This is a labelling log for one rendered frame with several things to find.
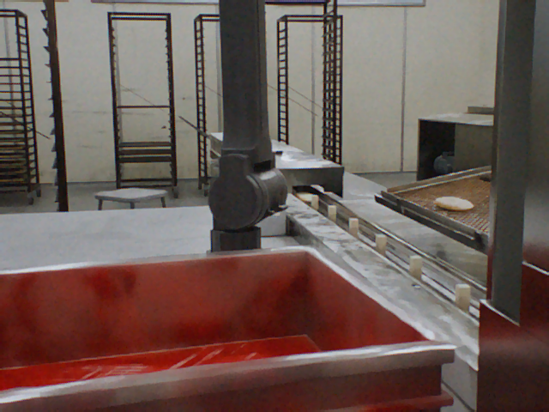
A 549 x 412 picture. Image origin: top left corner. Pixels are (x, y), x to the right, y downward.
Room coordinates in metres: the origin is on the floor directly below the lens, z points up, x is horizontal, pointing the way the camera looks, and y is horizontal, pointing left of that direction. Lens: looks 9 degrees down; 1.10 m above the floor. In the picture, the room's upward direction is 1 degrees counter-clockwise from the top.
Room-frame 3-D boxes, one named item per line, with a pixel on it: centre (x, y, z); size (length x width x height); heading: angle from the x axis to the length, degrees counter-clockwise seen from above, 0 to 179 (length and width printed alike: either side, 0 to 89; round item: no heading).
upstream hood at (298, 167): (2.17, 0.05, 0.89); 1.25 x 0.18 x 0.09; 11
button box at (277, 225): (1.33, 0.02, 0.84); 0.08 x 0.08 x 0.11; 11
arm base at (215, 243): (0.98, 0.06, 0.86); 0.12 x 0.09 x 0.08; 11
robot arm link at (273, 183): (0.98, 0.04, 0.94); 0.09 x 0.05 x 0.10; 66
